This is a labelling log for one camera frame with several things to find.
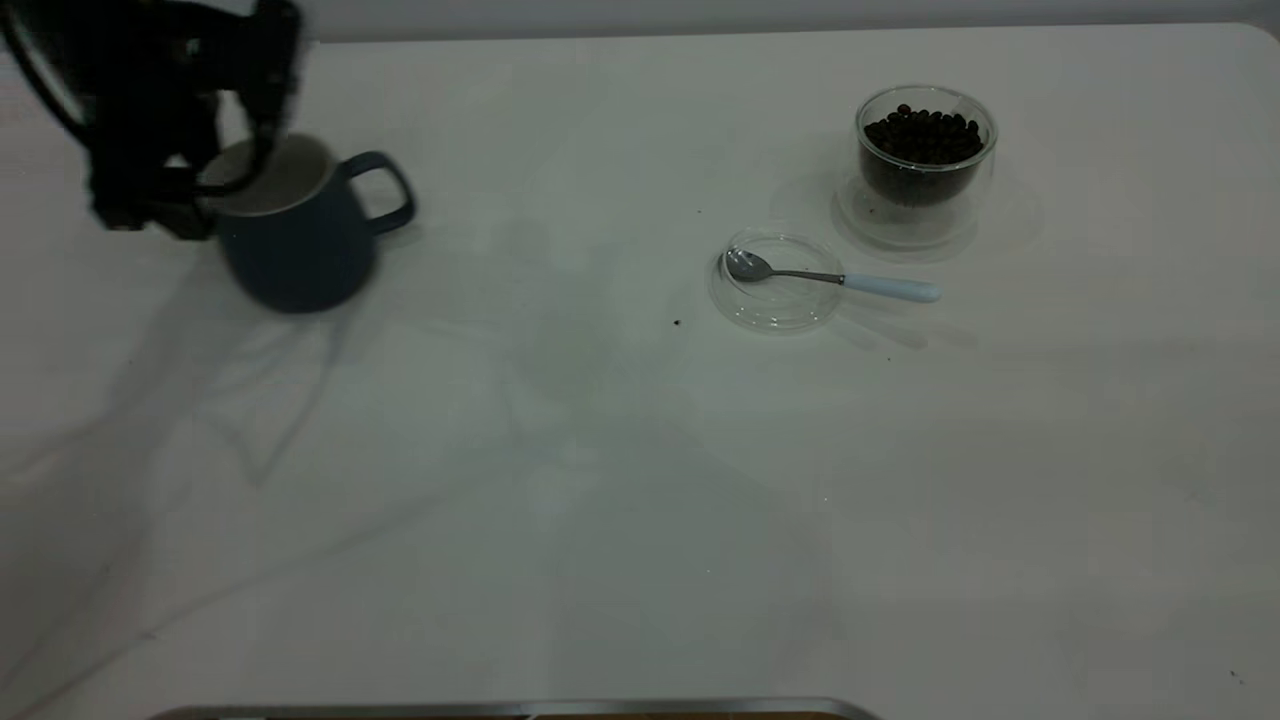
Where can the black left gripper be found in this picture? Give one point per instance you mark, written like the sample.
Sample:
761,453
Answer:
150,90

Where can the dark blue-grey ceramic mug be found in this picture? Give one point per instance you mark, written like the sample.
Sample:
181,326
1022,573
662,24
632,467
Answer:
300,262

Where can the dark coffee beans pile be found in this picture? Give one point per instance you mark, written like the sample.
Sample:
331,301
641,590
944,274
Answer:
922,140

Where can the clear glass saucer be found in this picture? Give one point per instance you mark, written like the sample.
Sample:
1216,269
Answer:
780,306

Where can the clear double-wall glass cup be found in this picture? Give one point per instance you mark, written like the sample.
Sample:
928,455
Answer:
905,226

